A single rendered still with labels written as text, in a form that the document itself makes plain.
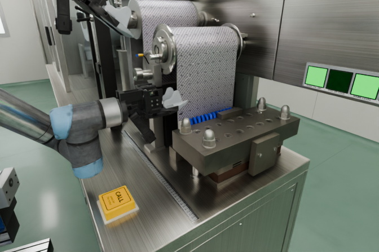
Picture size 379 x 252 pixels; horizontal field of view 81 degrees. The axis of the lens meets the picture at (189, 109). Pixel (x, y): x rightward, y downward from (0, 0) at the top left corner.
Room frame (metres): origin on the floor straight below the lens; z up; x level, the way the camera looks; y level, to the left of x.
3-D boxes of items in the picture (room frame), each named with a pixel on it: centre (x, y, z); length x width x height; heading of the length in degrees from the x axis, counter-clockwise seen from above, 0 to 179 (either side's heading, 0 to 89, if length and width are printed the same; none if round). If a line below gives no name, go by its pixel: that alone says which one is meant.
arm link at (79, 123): (0.48, 0.27, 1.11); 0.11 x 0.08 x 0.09; 124
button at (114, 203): (0.42, 0.18, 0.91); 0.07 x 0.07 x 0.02; 34
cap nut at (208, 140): (0.50, -0.05, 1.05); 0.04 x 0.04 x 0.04
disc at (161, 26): (0.68, 0.08, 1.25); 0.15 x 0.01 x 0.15; 34
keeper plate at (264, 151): (0.56, -0.22, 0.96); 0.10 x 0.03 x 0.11; 124
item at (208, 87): (0.70, -0.06, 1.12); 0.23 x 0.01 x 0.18; 124
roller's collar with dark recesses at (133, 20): (0.88, 0.23, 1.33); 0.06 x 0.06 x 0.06; 34
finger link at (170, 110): (0.59, 0.07, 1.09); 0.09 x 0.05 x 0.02; 122
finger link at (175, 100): (0.62, 0.04, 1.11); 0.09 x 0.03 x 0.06; 122
